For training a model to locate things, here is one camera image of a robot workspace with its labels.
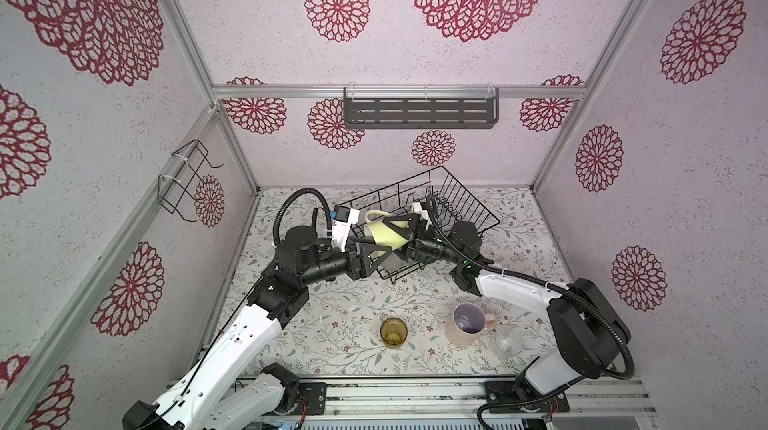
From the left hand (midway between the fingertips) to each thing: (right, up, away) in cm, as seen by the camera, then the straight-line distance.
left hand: (384, 252), depth 66 cm
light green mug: (-1, +4, +2) cm, 5 cm away
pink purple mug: (+24, -22, +19) cm, 37 cm away
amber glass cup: (+3, -24, +18) cm, 30 cm away
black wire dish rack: (+24, +15, +47) cm, 55 cm away
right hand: (0, +5, +4) cm, 7 cm away
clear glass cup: (+35, -26, +17) cm, 47 cm away
